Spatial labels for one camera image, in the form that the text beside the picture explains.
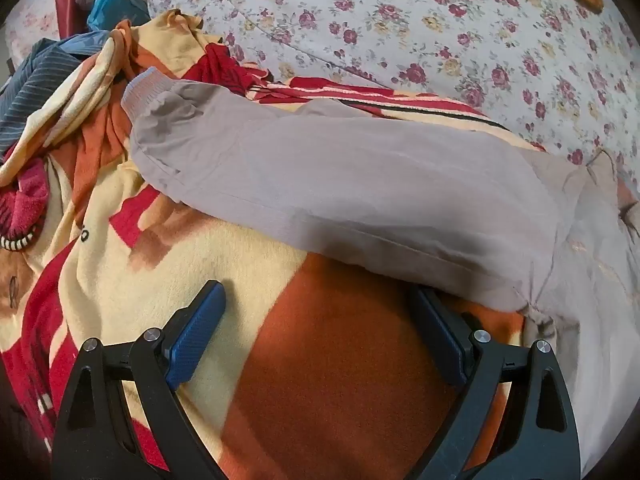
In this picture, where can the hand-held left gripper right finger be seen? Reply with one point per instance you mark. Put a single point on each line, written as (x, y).
(437, 327)

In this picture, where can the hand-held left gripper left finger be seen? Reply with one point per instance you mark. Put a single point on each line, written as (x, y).
(197, 332)

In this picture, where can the beige jacket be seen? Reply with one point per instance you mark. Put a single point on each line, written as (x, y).
(325, 185)

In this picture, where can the red orange yellow printed blanket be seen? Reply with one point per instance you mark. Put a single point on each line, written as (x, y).
(325, 360)

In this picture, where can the maroon fleece cloth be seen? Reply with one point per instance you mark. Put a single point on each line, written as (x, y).
(22, 200)

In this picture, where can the blue-grey striped cloth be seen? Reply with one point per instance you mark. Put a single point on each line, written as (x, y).
(40, 85)

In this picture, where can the floral bed quilt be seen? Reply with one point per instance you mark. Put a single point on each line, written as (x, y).
(400, 25)

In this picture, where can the blue cloth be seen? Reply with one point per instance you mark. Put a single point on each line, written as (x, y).
(112, 5)

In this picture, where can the pink floral sheet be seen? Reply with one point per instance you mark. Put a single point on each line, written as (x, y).
(35, 15)

